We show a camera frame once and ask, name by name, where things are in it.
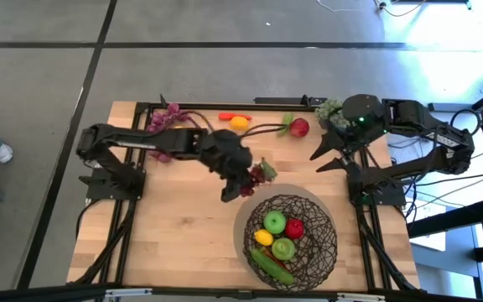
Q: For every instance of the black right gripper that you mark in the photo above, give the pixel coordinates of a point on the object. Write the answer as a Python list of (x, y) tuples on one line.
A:
[(350, 140)]

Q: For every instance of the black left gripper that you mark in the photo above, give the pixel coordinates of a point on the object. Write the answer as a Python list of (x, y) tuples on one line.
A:
[(224, 151)]

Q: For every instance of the dark red grape bunch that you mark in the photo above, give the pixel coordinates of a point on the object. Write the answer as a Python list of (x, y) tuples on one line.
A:
[(257, 174)]

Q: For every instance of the red peach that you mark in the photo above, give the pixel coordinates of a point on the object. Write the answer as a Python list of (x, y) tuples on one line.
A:
[(299, 128)]

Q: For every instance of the round green apple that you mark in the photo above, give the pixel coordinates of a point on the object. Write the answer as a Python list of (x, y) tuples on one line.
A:
[(275, 222)]

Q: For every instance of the yellow lemon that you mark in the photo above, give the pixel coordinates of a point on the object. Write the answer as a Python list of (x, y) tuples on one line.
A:
[(263, 237)]

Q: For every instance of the yellow mango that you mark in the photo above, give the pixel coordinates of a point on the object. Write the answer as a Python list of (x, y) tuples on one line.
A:
[(239, 122)]

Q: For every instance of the small red apple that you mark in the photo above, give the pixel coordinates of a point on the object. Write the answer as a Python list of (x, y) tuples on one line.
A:
[(294, 228)]

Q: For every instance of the dark green cucumber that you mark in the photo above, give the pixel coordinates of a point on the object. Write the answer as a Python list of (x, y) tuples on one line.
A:
[(273, 267)]

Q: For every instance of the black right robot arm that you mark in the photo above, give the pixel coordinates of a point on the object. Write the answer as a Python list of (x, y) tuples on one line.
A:
[(409, 113)]

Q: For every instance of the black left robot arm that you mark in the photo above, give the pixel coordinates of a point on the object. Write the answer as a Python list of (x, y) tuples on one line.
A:
[(141, 140)]

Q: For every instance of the black wicker basket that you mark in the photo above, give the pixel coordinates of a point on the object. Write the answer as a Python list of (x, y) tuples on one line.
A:
[(321, 260)]

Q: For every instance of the grey round mat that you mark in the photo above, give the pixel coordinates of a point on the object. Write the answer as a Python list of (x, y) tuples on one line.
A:
[(245, 201)]

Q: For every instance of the black mounting bar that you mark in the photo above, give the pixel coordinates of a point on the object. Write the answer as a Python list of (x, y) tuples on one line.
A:
[(283, 100)]

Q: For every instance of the purple grape bunch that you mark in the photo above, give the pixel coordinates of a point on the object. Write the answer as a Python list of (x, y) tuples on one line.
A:
[(157, 118)]

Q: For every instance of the black rig crossbeam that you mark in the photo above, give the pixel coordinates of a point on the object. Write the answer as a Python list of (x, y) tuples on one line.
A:
[(36, 293)]

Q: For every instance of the person's shoe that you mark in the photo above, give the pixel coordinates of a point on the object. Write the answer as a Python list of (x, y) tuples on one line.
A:
[(3, 153)]

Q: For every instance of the black aluminium table frame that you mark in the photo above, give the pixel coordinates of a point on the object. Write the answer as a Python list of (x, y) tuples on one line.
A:
[(233, 106)]

